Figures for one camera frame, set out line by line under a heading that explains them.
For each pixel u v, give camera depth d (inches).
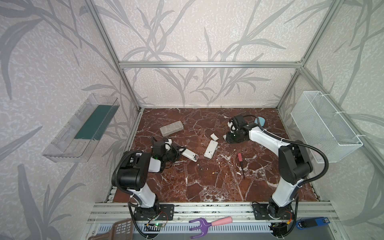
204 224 27.8
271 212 25.9
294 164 19.0
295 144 19.0
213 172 34.1
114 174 18.2
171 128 41.2
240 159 35.8
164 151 30.9
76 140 25.1
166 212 28.6
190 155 35.9
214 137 40.7
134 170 18.5
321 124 26.1
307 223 26.7
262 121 44.1
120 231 27.3
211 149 38.0
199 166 34.9
